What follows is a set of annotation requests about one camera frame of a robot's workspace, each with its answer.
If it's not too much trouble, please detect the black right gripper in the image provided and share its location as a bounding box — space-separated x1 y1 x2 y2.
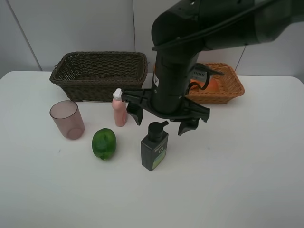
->
122 89 210 136

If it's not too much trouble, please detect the dark green pump bottle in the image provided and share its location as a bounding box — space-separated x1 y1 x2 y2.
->
141 121 169 171

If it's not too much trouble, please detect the pink bottle white cap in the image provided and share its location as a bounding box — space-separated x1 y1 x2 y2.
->
112 88 127 127

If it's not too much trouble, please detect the orange tangerine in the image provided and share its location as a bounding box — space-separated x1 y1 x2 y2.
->
190 78 219 92

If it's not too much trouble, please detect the translucent purple plastic cup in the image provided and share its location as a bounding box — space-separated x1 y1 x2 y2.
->
49 100 85 140

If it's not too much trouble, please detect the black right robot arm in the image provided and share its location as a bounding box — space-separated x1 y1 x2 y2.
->
122 0 304 135

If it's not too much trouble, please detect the green lime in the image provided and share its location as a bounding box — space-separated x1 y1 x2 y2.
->
92 128 117 161

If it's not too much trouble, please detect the light brown wicker basket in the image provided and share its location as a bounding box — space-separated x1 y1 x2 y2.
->
187 63 245 105

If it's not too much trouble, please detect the dark brown wicker basket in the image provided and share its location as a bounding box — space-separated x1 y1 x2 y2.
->
49 51 148 102

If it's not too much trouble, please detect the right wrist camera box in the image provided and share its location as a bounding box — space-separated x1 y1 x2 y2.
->
191 69 207 82

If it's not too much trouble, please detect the blue black cable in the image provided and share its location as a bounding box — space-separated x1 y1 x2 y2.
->
187 63 225 92

